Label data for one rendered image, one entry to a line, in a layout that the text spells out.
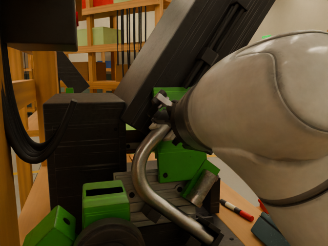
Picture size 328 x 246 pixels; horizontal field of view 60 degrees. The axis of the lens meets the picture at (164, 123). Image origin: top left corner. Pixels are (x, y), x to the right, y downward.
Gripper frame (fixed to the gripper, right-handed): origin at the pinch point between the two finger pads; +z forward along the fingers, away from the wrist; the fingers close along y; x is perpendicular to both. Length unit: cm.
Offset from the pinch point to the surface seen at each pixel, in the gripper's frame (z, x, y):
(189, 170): 4.4, 2.2, -11.0
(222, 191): 36, -6, -35
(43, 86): 77, 5, 41
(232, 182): 258, -69, -146
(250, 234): 10.5, 2.8, -36.1
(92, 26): 309, -107, 110
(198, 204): 0.5, 6.8, -15.9
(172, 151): 4.4, 1.6, -5.2
